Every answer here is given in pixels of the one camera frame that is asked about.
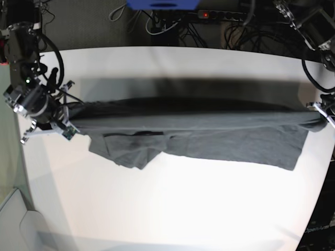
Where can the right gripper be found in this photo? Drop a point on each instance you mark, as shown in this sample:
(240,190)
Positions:
(53,115)

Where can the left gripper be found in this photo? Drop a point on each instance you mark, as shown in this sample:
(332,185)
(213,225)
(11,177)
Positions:
(327,104)

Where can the dark grey t-shirt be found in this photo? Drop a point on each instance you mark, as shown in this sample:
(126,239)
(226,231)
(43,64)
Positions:
(132,132)

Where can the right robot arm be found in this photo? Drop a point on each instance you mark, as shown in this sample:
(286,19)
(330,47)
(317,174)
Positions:
(28,79)

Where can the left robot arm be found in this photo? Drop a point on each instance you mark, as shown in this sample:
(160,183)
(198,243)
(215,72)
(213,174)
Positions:
(314,22)

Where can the red clamp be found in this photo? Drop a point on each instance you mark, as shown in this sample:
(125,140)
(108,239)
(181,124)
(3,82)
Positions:
(3,58)

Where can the grey chair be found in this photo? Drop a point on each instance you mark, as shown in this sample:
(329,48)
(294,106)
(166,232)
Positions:
(23,229)

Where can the blue box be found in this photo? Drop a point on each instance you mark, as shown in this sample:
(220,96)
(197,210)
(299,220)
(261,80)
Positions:
(162,4)

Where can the black power strip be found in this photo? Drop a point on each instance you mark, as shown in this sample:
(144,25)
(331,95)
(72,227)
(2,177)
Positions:
(215,15)

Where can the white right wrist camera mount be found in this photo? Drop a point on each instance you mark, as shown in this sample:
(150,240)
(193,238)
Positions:
(70,130)

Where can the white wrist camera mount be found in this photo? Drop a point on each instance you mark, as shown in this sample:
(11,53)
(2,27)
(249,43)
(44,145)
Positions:
(317,106)
(70,130)

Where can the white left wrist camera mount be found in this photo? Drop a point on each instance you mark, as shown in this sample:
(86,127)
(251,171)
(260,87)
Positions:
(317,106)

